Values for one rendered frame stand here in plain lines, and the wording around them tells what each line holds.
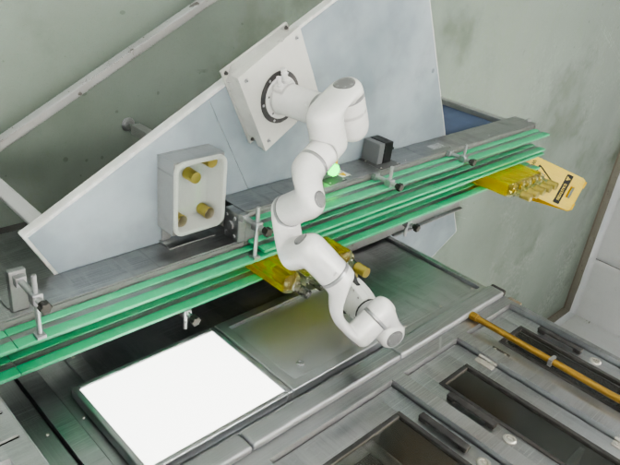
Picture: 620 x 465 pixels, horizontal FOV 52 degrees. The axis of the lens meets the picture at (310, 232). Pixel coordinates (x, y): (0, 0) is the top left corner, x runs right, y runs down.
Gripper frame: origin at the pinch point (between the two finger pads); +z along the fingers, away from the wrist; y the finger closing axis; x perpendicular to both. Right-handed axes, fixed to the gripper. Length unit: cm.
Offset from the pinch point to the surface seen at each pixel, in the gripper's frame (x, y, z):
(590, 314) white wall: -541, -300, 231
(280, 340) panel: 20.1, -12.9, -4.2
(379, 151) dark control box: -41, 21, 44
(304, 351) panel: 16.3, -12.9, -11.0
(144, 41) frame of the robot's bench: 31, 49, 91
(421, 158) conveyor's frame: -63, 16, 46
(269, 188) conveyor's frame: 6.6, 15.4, 36.0
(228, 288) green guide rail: 29.6, -3.4, 12.8
